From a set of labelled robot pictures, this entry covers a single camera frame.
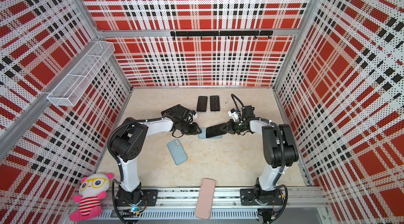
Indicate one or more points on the black phone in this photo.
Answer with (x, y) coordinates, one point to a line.
(214, 103)
(202, 104)
(213, 131)

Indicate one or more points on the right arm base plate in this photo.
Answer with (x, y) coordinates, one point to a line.
(257, 197)

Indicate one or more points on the black hook rail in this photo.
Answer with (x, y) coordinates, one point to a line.
(225, 33)

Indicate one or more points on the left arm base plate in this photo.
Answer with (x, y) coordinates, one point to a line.
(139, 197)

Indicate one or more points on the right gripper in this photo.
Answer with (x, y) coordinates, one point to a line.
(229, 125)

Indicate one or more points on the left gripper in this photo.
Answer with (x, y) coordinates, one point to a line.
(194, 130)

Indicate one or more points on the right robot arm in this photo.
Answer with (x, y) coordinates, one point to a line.
(279, 146)

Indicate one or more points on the pink phone case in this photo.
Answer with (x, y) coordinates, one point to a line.
(205, 199)

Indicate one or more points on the pink plush toy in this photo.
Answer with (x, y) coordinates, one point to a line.
(91, 191)

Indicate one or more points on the white wire basket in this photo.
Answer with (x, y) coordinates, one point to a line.
(73, 86)

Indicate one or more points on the light blue case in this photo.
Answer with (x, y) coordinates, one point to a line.
(202, 135)
(177, 151)

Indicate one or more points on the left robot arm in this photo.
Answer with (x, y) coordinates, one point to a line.
(126, 141)

